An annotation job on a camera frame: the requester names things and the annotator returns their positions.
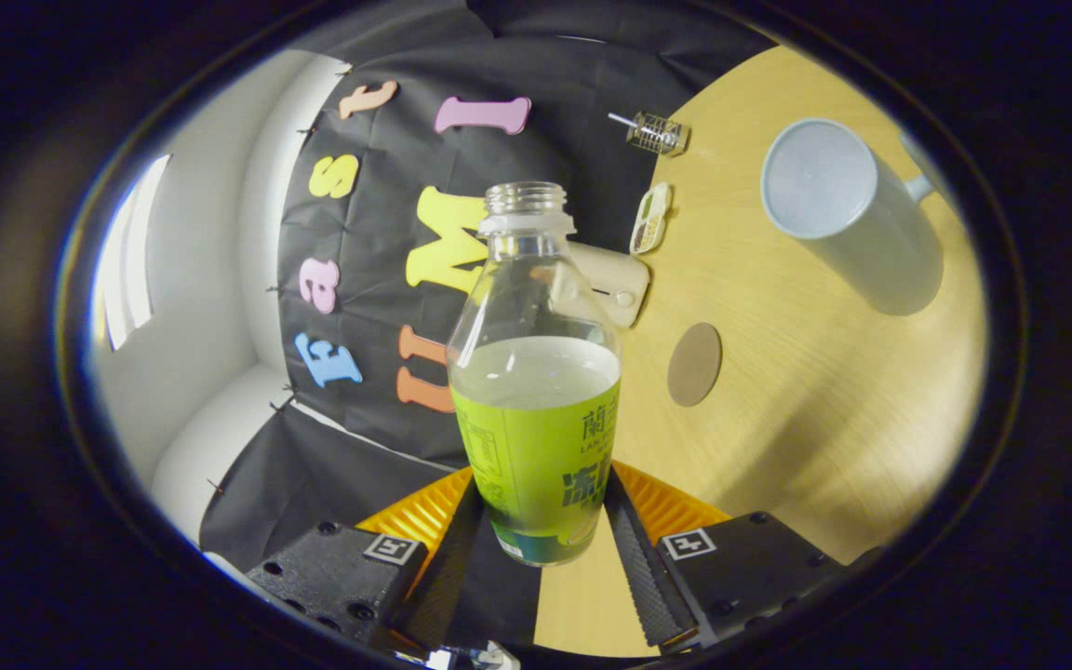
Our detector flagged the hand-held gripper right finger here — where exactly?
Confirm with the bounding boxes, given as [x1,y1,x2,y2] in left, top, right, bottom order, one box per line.
[603,460,849,648]

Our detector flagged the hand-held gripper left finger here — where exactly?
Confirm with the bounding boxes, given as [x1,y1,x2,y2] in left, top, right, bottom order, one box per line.
[248,468,486,650]

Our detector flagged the clear juice bottle green label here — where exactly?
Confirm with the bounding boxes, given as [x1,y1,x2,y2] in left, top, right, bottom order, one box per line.
[446,181,623,567]

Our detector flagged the round brown coaster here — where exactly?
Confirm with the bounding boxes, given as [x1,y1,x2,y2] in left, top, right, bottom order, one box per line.
[666,322,723,408]

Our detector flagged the light blue cup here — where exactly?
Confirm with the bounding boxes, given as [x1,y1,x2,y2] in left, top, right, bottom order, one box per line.
[759,117,951,317]

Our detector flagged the wooden table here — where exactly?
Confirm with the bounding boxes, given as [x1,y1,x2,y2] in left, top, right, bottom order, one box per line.
[531,45,988,657]

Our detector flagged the cream toaster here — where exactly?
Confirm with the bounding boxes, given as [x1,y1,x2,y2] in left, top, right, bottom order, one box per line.
[564,240,651,328]

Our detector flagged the white divided snack tray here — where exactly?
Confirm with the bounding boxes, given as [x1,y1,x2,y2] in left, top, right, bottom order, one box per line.
[629,181,673,255]

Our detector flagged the ceiling light panel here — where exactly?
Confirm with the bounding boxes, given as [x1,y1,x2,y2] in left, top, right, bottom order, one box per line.
[94,154,172,352]

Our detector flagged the wire mesh holder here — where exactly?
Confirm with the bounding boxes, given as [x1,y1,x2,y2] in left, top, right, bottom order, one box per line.
[626,112,690,157]

